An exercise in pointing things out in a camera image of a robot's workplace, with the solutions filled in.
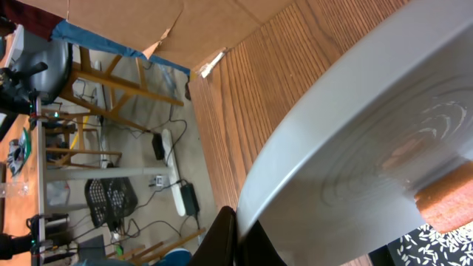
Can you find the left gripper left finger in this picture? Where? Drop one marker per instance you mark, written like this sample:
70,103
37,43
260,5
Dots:
219,244

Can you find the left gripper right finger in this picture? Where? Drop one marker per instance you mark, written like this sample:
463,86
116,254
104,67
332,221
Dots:
256,249

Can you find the grey round plate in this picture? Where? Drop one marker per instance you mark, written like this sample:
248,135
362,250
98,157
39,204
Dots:
337,177

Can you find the orange sponge cube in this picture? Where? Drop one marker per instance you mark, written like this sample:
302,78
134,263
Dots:
446,204

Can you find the black power adapter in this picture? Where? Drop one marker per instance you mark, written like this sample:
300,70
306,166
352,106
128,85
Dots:
190,199

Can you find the black mesh basket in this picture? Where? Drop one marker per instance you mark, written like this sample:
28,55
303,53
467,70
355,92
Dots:
110,201

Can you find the white rice grains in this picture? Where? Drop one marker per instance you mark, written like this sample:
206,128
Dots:
436,247

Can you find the blue tape strip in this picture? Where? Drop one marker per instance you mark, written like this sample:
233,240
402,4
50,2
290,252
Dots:
70,33

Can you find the wooden chair frame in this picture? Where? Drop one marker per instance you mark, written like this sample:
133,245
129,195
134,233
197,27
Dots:
84,71

